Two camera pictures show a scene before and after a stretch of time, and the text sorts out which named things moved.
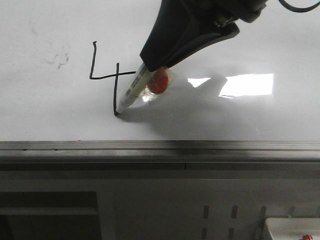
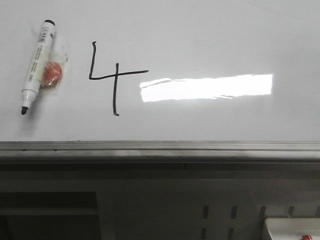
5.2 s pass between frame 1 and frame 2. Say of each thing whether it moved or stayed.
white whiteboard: stayed
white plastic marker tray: stayed
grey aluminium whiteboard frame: stayed
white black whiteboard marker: moved
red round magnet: moved
